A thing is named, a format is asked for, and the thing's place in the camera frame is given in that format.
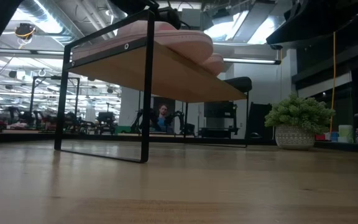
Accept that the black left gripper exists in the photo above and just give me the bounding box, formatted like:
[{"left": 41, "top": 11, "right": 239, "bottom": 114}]
[{"left": 157, "top": 6, "right": 183, "bottom": 30}]

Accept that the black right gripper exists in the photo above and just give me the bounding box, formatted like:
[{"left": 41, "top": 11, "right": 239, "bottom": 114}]
[{"left": 265, "top": 0, "right": 358, "bottom": 46}]

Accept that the pink slide sandal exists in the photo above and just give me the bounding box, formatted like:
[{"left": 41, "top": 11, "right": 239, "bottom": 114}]
[
  {"left": 71, "top": 20, "right": 214, "bottom": 65},
  {"left": 201, "top": 52, "right": 226, "bottom": 77}
]

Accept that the black-framed wooden shelf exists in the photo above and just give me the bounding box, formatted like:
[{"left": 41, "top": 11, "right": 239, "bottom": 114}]
[{"left": 53, "top": 9, "right": 250, "bottom": 164}]

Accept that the long ceiling light bar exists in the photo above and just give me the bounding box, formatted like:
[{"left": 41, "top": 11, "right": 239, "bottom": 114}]
[{"left": 223, "top": 57, "right": 282, "bottom": 65}]

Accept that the fluffy green plant in pot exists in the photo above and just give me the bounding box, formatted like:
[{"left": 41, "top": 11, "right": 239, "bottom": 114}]
[{"left": 264, "top": 94, "right": 336, "bottom": 151}]

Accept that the black upright panel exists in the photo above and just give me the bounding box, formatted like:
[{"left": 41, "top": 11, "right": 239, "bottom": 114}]
[{"left": 246, "top": 101, "right": 275, "bottom": 141}]

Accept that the person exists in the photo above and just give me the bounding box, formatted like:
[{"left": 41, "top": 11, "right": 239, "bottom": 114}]
[{"left": 154, "top": 104, "right": 175, "bottom": 134}]

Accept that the black equipment stand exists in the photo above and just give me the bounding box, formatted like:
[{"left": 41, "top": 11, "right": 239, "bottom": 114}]
[{"left": 199, "top": 101, "right": 239, "bottom": 139}]

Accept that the green-white wipes canister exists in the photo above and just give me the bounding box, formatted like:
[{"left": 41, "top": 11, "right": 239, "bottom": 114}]
[{"left": 338, "top": 124, "right": 354, "bottom": 143}]

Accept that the dark background workstation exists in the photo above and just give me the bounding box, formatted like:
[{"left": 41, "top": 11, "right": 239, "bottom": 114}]
[{"left": 97, "top": 111, "right": 117, "bottom": 125}]

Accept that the long yellow cable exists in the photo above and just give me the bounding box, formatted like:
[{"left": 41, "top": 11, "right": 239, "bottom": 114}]
[{"left": 329, "top": 30, "right": 337, "bottom": 134}]

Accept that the black metal table frame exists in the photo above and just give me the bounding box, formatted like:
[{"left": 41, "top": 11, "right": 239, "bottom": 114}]
[{"left": 0, "top": 132, "right": 276, "bottom": 146}]

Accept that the ceiling reel with yellow cable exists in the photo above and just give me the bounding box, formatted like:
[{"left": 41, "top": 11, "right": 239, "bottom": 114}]
[{"left": 14, "top": 23, "right": 37, "bottom": 40}]

